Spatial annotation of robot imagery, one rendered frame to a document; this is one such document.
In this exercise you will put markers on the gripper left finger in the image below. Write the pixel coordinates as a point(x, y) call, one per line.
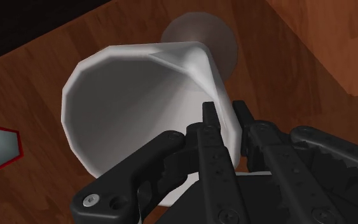
point(154, 167)

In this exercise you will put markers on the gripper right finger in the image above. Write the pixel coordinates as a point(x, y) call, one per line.
point(293, 164)

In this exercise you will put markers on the white cup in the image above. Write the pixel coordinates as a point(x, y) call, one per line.
point(129, 108)

